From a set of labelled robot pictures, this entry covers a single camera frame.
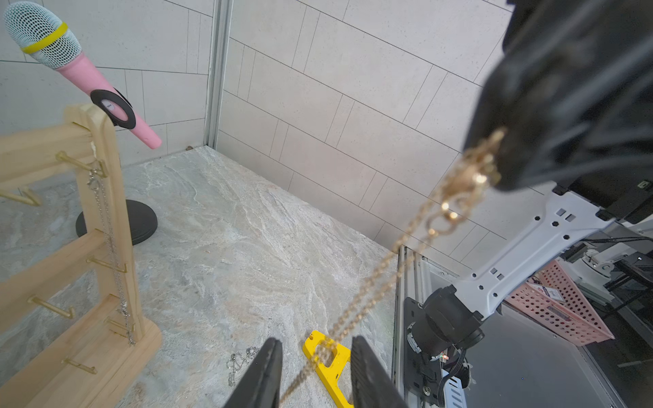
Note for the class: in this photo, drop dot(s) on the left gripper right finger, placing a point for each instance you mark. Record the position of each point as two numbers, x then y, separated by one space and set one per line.
371 385

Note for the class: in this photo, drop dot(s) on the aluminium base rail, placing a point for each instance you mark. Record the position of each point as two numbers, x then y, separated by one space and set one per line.
405 365

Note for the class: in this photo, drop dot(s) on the pink toy microphone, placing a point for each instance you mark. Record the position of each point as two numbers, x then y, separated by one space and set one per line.
47 39

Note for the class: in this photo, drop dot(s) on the pink perforated basket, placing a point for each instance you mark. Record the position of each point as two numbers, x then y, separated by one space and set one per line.
553 300

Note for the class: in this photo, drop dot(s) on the wooden jewelry display stand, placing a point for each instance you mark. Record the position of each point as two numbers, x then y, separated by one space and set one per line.
90 281

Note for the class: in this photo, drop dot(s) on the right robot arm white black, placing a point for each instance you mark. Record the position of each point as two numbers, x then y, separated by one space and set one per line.
575 209

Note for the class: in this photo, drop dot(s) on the yellow triangular plastic stand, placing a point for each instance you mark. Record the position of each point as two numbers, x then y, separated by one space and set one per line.
331 368

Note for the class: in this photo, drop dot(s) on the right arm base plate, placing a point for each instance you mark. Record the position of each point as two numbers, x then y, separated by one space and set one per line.
445 376

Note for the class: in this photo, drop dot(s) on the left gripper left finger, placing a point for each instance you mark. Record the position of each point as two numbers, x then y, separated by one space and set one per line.
260 386

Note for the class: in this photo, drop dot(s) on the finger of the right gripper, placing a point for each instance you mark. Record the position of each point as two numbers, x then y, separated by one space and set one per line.
573 92

